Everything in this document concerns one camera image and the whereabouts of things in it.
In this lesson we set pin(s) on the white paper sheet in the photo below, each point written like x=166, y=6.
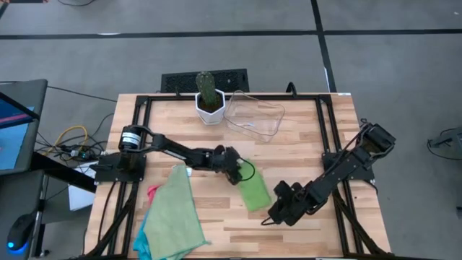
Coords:
x=81, y=196

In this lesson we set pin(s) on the green cactus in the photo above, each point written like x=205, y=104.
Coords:
x=207, y=88

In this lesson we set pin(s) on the black keyboard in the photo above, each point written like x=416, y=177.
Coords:
x=184, y=81

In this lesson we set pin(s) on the computer monitor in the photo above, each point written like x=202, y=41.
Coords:
x=14, y=144

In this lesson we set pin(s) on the pale green microfiber towel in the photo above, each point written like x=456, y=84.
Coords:
x=173, y=216

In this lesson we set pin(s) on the dark grey desk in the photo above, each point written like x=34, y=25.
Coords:
x=18, y=195

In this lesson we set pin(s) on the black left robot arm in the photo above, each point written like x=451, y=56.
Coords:
x=173, y=148

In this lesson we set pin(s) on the bright green microfiber towel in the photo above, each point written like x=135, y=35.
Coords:
x=254, y=191

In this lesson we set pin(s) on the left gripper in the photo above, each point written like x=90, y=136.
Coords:
x=231, y=164

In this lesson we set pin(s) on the pink microfiber towel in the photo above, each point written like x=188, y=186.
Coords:
x=153, y=193

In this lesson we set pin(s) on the black computer mouse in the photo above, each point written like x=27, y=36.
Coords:
x=19, y=231

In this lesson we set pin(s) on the white hexagonal plant pot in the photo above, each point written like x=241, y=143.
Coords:
x=211, y=117

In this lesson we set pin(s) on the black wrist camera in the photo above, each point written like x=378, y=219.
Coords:
x=282, y=188
x=221, y=151

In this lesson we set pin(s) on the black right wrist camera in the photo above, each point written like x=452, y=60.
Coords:
x=282, y=188

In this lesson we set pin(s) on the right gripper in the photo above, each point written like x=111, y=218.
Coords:
x=294, y=204

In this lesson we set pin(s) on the clear plastic bin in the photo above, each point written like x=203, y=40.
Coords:
x=252, y=119

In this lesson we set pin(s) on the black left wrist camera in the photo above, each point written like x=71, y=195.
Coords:
x=221, y=151

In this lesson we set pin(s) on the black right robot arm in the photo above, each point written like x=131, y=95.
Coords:
x=346, y=166

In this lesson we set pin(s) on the teal blue microfiber towel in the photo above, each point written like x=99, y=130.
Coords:
x=141, y=245

